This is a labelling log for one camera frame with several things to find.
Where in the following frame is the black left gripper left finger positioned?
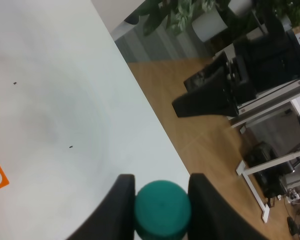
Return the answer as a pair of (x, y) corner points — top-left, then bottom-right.
(68, 174), (135, 240)

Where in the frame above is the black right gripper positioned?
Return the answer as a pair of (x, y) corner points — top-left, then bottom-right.
(172, 51), (257, 118)

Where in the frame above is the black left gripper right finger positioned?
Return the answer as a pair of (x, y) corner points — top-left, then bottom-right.
(187, 173), (266, 240)

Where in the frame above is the green capped test tube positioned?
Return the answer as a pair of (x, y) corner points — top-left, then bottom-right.
(134, 180), (192, 240)

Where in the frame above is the white plant pot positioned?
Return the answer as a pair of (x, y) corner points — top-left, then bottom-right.
(192, 7), (228, 42)

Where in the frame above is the black office chair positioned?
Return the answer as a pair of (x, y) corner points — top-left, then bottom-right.
(234, 9), (300, 96)

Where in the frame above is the green potted plant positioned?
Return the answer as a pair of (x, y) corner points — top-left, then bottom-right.
(134, 0), (230, 36)

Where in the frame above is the white frame desk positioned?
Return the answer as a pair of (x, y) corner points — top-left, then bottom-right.
(230, 80), (300, 223)

